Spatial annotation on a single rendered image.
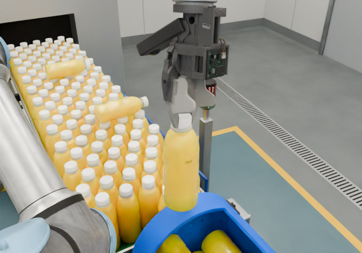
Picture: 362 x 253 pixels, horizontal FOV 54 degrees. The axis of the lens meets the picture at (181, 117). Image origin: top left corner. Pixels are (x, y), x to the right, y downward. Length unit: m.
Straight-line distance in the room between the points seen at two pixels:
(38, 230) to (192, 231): 0.50
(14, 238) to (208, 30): 0.39
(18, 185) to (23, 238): 0.16
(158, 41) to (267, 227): 1.98
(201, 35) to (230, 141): 2.61
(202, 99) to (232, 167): 2.24
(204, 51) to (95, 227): 0.33
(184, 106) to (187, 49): 0.10
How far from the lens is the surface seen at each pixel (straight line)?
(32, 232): 0.50
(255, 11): 6.15
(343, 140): 3.45
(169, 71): 0.59
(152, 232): 0.81
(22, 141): 0.65
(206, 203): 0.82
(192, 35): 0.60
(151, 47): 0.64
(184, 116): 0.65
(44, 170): 0.64
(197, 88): 0.65
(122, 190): 1.05
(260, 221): 2.50
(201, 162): 1.46
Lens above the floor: 1.81
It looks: 31 degrees down
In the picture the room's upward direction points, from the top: straight up
